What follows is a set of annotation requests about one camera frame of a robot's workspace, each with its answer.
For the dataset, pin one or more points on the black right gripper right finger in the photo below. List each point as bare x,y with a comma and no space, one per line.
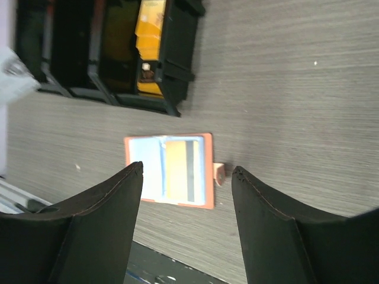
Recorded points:
286,241

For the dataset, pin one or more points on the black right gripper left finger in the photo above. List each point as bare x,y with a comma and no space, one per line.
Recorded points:
84,239

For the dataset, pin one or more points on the pink leather card holder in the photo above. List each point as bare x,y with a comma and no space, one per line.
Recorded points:
150,150

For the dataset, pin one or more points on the gold credit card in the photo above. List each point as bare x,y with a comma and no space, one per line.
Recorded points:
181,163

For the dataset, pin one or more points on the black three-compartment card tray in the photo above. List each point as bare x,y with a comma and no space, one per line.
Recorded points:
87,50

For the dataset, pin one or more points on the gold cards in tray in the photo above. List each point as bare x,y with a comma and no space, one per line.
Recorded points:
149,32

